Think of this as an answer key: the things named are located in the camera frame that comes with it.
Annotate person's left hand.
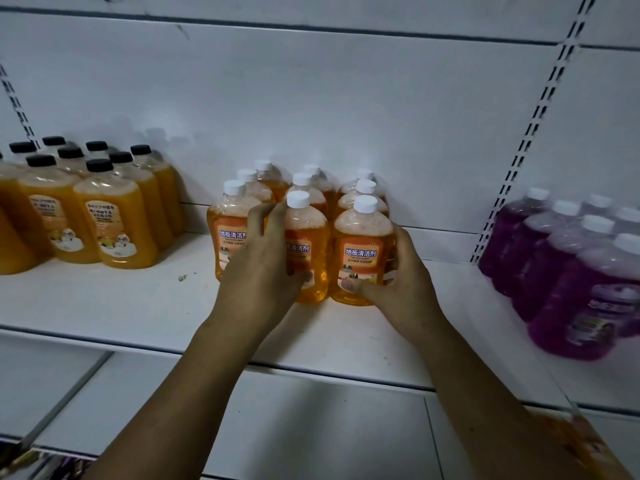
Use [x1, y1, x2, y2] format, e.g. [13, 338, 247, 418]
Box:
[212, 200, 312, 331]

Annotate person's right hand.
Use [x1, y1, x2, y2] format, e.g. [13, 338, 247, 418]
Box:
[341, 225, 444, 343]

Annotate orange cleaner bottle white cap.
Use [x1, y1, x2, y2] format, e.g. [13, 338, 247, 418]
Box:
[329, 195, 399, 307]
[282, 191, 332, 306]

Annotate person's left forearm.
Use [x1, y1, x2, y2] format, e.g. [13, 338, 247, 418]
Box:
[82, 317, 261, 480]

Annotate person's right forearm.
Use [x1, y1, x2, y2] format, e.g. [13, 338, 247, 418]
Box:
[395, 315, 583, 480]

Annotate group of white-capped orange bottles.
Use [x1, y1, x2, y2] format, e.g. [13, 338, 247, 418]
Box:
[206, 160, 391, 295]

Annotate white metal shelf board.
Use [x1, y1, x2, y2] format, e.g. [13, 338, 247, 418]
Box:
[0, 337, 640, 480]
[0, 202, 640, 416]

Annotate group of black-capped orange bottles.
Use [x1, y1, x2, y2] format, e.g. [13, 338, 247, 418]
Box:
[0, 136, 189, 276]

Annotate group of purple liquid bottles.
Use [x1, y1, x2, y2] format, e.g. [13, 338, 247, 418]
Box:
[477, 187, 640, 362]

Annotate white slotted shelf upright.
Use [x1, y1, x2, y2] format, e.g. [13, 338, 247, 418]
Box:
[469, 0, 598, 266]
[0, 64, 40, 148]

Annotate dark printed packets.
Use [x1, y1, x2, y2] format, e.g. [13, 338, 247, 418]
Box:
[0, 441, 94, 480]

